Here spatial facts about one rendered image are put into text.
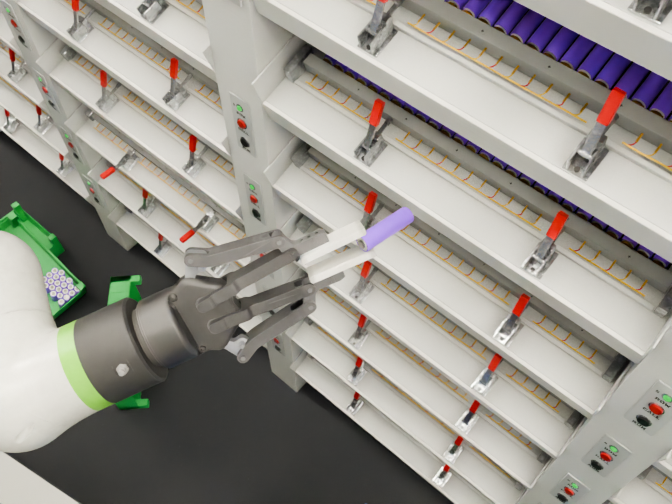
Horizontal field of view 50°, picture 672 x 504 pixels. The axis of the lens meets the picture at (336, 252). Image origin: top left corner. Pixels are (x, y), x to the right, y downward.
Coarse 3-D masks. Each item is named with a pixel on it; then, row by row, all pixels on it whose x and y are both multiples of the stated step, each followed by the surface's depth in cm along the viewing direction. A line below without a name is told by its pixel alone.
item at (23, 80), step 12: (0, 48) 190; (0, 60) 190; (12, 60) 182; (24, 60) 186; (0, 72) 189; (12, 72) 185; (24, 72) 186; (12, 84) 186; (24, 84) 186; (36, 96) 184
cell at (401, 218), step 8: (400, 208) 74; (408, 208) 74; (392, 216) 73; (400, 216) 73; (408, 216) 74; (376, 224) 73; (384, 224) 72; (392, 224) 73; (400, 224) 73; (408, 224) 74; (368, 232) 72; (376, 232) 72; (384, 232) 72; (392, 232) 73; (360, 240) 72; (368, 240) 71; (376, 240) 72; (360, 248) 73; (368, 248) 71
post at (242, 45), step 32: (224, 0) 93; (224, 32) 98; (256, 32) 94; (288, 32) 100; (224, 64) 104; (256, 64) 98; (224, 96) 111; (256, 96) 104; (256, 128) 111; (256, 160) 118; (256, 224) 137; (256, 256) 148; (256, 288) 162; (288, 352) 179; (288, 384) 199
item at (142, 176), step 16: (80, 112) 175; (80, 128) 178; (96, 128) 177; (96, 144) 175; (112, 144) 174; (112, 160) 173; (128, 176) 175; (144, 176) 170; (160, 176) 169; (160, 192) 168; (176, 192) 167; (176, 208) 165; (192, 208) 165; (192, 224) 163; (224, 224) 162; (224, 240) 160
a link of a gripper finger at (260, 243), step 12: (240, 240) 72; (252, 240) 71; (264, 240) 70; (276, 240) 70; (216, 252) 70; (228, 252) 70; (240, 252) 70; (252, 252) 70; (264, 252) 70; (192, 264) 70; (204, 264) 70; (216, 264) 70
